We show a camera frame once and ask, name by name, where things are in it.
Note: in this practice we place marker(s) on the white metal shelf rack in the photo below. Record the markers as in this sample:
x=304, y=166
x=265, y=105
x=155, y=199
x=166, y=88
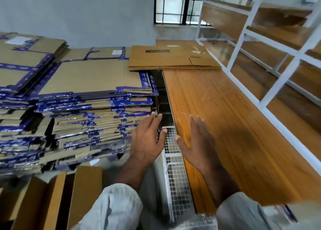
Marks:
x=281, y=82

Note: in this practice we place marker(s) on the person's light grey shirt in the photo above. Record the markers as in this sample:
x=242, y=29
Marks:
x=110, y=210

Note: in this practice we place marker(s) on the person's left forearm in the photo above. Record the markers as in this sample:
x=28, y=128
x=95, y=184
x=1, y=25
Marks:
x=134, y=172

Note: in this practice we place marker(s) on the person's right forearm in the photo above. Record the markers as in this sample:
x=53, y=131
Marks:
x=220, y=187

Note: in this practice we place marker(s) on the person's left hand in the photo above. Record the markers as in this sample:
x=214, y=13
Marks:
x=145, y=139

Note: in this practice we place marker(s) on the person's right hand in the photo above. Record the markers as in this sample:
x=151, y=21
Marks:
x=200, y=147

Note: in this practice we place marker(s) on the black framed window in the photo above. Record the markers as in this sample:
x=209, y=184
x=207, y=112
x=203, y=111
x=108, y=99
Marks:
x=170, y=4

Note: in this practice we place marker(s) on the wooden table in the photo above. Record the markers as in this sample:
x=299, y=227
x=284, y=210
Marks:
x=225, y=117

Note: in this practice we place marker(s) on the assembled boxes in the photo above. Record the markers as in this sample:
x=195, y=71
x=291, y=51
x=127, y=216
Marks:
x=45, y=202

